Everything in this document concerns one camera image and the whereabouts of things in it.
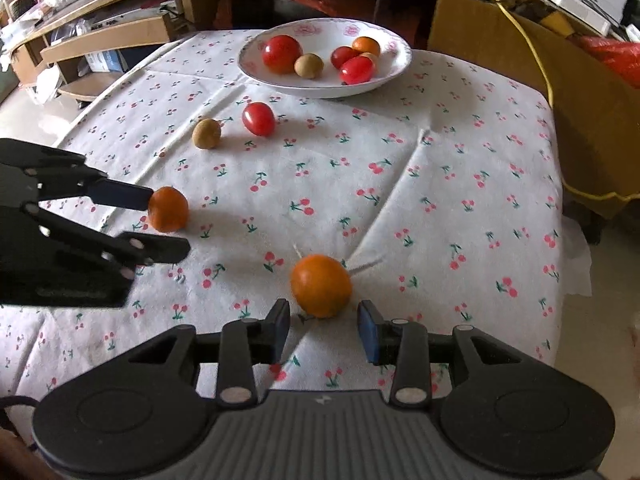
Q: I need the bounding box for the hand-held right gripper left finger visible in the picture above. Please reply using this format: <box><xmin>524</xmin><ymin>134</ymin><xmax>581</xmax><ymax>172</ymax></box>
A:
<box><xmin>127</xmin><ymin>298</ymin><xmax>292</xmax><ymax>406</ymax></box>

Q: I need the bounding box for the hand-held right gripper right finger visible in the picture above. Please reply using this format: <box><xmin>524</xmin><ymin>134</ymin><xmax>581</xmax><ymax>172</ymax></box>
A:
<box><xmin>357</xmin><ymin>300</ymin><xmax>526</xmax><ymax>406</ymax></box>

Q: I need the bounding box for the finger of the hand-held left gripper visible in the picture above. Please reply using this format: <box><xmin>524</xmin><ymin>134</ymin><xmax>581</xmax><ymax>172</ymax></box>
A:
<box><xmin>0</xmin><ymin>138</ymin><xmax>154</xmax><ymax>211</ymax></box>
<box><xmin>21</xmin><ymin>202</ymin><xmax>191</xmax><ymax>282</ymax></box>

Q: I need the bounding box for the white floral plate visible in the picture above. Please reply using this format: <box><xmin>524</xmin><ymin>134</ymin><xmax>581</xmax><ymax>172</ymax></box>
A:
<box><xmin>236</xmin><ymin>17</ymin><xmax>413</xmax><ymax>100</ymax></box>

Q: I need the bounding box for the brown longan fruit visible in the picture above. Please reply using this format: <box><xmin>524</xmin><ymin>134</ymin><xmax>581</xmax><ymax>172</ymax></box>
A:
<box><xmin>294</xmin><ymin>53</ymin><xmax>324</xmax><ymax>80</ymax></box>

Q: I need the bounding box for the red pomegranate-like fruit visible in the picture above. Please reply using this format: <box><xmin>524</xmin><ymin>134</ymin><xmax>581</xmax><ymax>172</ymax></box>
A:
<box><xmin>339</xmin><ymin>56</ymin><xmax>376</xmax><ymax>85</ymax></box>

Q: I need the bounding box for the white plastic bag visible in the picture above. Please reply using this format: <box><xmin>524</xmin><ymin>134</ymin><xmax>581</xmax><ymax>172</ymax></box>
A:
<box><xmin>29</xmin><ymin>72</ymin><xmax>59</xmax><ymax>104</ymax></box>

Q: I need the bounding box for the blue box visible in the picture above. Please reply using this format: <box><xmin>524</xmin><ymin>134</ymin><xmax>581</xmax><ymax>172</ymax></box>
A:
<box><xmin>85</xmin><ymin>50</ymin><xmax>132</xmax><ymax>74</ymax></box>

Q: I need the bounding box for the cherry print tablecloth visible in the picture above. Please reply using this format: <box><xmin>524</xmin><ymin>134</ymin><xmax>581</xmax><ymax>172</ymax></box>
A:
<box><xmin>0</xmin><ymin>29</ymin><xmax>593</xmax><ymax>403</ymax></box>

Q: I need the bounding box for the red oval tomato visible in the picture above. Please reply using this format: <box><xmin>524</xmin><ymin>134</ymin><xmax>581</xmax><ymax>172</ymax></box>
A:
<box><xmin>242</xmin><ymin>102</ymin><xmax>276</xmax><ymax>137</ymax></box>

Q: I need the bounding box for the silver media player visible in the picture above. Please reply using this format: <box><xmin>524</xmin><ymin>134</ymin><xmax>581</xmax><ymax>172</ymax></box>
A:
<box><xmin>50</xmin><ymin>6</ymin><xmax>172</xmax><ymax>32</ymax></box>

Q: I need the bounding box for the brown blurred shape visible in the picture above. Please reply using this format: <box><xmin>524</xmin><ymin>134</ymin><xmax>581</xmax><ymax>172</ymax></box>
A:
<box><xmin>0</xmin><ymin>427</ymin><xmax>56</xmax><ymax>480</ymax></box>

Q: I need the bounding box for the wooden tv cabinet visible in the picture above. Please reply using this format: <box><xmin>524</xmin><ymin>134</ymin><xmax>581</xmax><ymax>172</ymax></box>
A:
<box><xmin>0</xmin><ymin>0</ymin><xmax>551</xmax><ymax>103</ymax></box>

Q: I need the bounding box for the large round red tomato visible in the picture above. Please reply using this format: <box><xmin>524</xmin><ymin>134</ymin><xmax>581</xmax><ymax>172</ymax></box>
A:
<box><xmin>263</xmin><ymin>35</ymin><xmax>304</xmax><ymax>74</ymax></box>

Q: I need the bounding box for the pile of boxes and papers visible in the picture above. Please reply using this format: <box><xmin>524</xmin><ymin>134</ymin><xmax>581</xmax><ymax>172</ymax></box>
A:
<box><xmin>0</xmin><ymin>0</ymin><xmax>57</xmax><ymax>28</ymax></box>

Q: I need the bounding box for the small round red tomato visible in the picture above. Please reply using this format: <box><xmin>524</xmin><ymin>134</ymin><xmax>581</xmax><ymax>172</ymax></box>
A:
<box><xmin>330</xmin><ymin>46</ymin><xmax>358</xmax><ymax>70</ymax></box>

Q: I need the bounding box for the brown cardboard box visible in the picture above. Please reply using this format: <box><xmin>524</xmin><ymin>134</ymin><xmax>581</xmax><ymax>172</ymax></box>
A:
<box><xmin>427</xmin><ymin>0</ymin><xmax>640</xmax><ymax>217</ymax></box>

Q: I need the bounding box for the red plastic bag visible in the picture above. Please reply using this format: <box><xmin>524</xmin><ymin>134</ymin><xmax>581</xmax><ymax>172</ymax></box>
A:
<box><xmin>579</xmin><ymin>35</ymin><xmax>640</xmax><ymax>92</ymax></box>

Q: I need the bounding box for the white electronic box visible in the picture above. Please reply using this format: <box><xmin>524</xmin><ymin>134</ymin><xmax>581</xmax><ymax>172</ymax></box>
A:
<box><xmin>537</xmin><ymin>0</ymin><xmax>614</xmax><ymax>36</ymax></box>

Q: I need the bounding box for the yellow cable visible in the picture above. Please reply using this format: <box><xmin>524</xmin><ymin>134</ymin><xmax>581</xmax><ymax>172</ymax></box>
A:
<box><xmin>474</xmin><ymin>0</ymin><xmax>640</xmax><ymax>203</ymax></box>

